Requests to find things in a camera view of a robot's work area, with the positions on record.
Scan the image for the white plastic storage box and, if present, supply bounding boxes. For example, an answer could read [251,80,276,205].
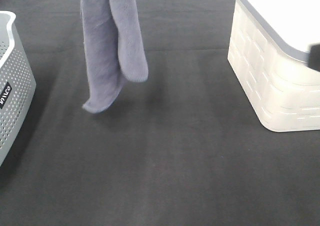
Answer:
[227,0,320,132]

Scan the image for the grey-blue microfibre towel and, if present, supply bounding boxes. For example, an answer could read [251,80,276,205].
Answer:
[80,0,149,113]

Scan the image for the grey perforated plastic basket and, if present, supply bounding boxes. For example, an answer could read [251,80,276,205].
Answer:
[0,11,37,163]

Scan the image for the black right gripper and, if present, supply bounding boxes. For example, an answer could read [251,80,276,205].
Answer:
[307,44,320,71]

